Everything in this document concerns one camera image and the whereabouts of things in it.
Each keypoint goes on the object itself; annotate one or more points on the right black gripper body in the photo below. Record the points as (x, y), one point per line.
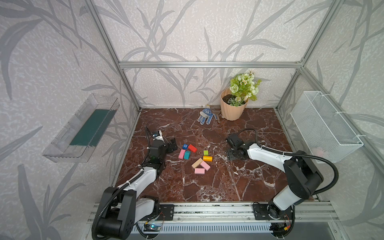
(233, 152)

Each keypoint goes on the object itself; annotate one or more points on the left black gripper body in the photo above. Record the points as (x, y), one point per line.
(169, 145)

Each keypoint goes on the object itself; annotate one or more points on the natural wood block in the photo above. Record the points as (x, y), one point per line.
(197, 163)

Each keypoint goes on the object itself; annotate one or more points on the pink block front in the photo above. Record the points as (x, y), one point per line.
(199, 171)

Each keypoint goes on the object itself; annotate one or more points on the pink block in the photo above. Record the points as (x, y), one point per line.
(205, 165)
(199, 171)
(182, 154)

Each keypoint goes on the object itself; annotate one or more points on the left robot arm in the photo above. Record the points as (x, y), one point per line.
(120, 208)

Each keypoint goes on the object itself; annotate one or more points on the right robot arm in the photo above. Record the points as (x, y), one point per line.
(303, 176)

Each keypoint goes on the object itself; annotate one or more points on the teal block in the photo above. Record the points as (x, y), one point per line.
(187, 155)

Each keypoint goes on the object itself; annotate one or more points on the red block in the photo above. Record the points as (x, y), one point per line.
(192, 148)

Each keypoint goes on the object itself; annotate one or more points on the yellow cylinder block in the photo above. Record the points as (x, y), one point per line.
(207, 158)

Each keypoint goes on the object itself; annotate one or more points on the beige flower pot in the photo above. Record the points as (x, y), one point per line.
(229, 112)

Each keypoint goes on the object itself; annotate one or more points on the small brown rake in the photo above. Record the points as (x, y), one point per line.
(216, 111)

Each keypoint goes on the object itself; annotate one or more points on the blue white garden glove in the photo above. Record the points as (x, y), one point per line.
(206, 116)

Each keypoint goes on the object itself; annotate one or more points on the green white artificial flowers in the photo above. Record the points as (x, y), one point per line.
(243, 88)

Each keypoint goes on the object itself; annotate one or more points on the green mat in tray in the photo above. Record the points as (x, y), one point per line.
(92, 131)

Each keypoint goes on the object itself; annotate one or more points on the left controller board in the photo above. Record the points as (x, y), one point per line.
(152, 227)

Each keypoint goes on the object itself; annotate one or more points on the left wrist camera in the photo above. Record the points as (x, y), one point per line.
(157, 135)

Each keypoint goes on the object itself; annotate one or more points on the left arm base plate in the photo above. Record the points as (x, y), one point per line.
(163, 212)

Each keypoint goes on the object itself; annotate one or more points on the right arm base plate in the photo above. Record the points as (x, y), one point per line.
(261, 211)

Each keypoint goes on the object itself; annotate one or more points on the clear plastic wall tray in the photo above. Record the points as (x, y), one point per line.
(59, 150)

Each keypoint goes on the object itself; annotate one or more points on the white wire mesh basket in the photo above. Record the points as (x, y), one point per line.
(322, 125)

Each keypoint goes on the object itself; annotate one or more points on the aluminium frame crossbar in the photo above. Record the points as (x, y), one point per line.
(150, 65)

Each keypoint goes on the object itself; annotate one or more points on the aluminium front rail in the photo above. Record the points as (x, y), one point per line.
(242, 212)

